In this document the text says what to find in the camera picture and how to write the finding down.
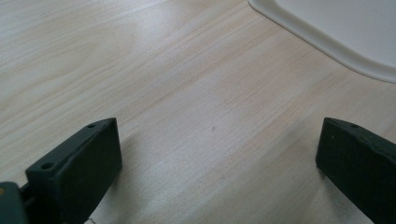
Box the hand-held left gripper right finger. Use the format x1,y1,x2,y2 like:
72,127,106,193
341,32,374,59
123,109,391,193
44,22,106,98
315,117,396,224

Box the white plastic tray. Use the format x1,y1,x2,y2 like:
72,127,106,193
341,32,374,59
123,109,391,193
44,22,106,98
247,0,396,84

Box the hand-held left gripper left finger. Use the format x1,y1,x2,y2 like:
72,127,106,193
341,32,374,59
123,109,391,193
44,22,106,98
24,117,123,224

